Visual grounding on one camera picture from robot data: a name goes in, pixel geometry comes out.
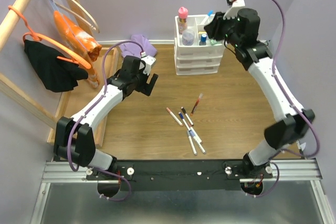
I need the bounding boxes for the light blue acrylic marker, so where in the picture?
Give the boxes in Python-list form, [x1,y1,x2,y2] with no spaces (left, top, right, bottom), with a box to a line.
[202,10,213,25]

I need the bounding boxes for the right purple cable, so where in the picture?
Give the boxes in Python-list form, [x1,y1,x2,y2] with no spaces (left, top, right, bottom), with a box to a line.
[232,0,321,199]

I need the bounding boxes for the clear round jar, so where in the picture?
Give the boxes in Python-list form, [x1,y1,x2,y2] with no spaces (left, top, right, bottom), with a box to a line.
[182,29,195,46]

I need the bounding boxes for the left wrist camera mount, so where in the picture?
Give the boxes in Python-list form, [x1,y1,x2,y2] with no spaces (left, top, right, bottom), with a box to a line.
[140,51,156,76]

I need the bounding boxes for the pink cap crayon bottle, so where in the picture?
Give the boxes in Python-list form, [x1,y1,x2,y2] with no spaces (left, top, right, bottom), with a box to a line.
[178,7,188,34]

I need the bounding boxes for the purple cloth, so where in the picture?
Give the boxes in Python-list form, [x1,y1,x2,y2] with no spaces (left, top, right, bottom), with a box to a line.
[119,34,157,58]

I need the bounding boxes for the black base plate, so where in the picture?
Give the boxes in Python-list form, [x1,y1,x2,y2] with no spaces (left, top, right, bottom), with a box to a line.
[87,159,273,196]

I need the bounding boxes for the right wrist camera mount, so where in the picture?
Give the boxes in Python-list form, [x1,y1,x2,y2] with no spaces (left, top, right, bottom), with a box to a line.
[223,0,245,20]

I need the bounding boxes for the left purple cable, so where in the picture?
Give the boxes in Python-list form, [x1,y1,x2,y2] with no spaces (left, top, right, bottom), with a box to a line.
[67,40,146,201]

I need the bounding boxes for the aluminium rail frame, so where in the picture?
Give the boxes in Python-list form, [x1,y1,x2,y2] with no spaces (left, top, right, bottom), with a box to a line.
[31,159,335,223]

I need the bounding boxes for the red gel pen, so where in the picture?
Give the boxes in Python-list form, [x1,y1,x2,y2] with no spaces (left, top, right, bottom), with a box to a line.
[191,93,203,116]

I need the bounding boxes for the brown cap white marker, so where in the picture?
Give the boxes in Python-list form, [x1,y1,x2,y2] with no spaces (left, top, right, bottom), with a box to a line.
[190,127,206,154]

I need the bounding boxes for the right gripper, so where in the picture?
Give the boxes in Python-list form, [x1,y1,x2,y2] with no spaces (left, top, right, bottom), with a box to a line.
[202,12,241,48]

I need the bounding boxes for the wooden clothes rack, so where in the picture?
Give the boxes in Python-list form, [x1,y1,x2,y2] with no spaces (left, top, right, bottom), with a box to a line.
[0,0,95,141]

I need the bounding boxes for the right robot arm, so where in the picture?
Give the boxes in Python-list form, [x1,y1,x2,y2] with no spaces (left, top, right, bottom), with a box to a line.
[204,8,315,178]

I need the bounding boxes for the grey tip acrylic marker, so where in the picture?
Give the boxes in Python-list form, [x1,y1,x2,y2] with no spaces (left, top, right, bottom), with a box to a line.
[186,131,197,156]

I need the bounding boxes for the black cap whiteboard marker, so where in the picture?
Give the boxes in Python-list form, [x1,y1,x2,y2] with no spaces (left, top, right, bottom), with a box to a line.
[181,106,194,126]

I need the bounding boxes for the wooden hanger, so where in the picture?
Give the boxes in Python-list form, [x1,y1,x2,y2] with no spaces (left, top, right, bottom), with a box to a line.
[54,0,100,33]

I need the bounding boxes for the blue wire hanger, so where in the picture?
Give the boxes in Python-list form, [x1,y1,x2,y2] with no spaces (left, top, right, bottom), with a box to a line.
[49,0,87,50]

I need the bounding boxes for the blue cap whiteboard marker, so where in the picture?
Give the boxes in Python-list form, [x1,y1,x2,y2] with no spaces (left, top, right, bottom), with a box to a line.
[179,112,191,131]

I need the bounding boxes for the grey blue cap glue bottle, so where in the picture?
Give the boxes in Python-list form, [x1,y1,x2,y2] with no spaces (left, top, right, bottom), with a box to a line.
[198,31,207,46]

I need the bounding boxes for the orange hanger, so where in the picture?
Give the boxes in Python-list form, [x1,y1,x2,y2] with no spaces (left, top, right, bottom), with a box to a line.
[8,5,92,71]

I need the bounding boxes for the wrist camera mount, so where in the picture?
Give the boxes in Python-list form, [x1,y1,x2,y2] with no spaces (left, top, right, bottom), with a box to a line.
[223,0,245,20]
[140,51,156,76]

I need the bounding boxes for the purple cable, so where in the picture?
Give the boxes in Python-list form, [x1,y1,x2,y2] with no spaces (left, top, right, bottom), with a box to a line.
[232,0,321,199]
[67,40,146,201]

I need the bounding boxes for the black garment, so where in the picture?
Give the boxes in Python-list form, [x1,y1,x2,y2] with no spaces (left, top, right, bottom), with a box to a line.
[24,40,89,92]

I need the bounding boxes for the pink cap white marker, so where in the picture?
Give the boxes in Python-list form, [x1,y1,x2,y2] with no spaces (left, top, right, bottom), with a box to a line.
[166,107,183,126]

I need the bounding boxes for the orange white garment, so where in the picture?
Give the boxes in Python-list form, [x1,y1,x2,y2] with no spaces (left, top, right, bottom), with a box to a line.
[54,11,102,88]

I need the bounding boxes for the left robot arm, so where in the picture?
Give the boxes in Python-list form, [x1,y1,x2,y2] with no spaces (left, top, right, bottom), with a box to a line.
[54,56,158,179]

